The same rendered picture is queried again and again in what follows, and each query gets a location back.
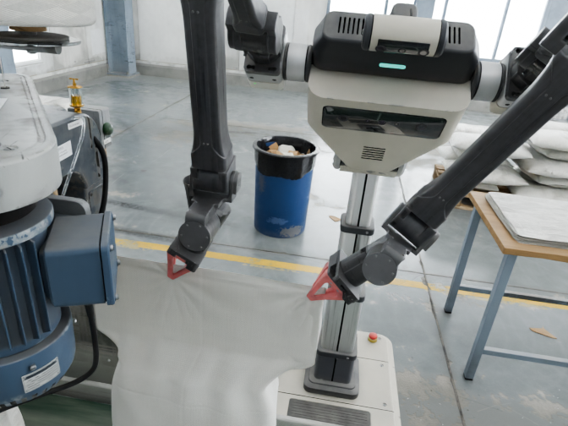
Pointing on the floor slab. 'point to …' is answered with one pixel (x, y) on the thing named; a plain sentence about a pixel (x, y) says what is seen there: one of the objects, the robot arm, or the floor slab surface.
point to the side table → (507, 244)
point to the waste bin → (282, 186)
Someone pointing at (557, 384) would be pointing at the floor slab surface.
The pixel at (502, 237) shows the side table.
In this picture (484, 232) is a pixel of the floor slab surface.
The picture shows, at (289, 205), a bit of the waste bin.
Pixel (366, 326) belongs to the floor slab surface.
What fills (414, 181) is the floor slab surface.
